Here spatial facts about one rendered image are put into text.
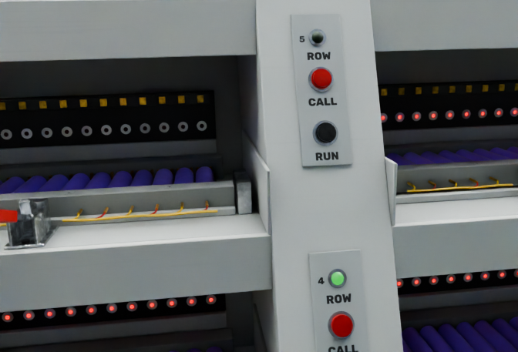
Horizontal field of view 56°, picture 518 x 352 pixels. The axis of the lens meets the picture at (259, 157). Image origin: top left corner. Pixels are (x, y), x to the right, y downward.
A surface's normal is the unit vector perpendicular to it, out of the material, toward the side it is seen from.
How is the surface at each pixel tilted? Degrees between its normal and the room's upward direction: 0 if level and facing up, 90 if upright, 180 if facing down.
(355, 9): 90
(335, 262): 90
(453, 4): 109
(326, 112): 90
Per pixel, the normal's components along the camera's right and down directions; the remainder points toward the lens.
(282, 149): 0.11, -0.12
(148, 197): 0.13, 0.22
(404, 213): -0.03, -0.97
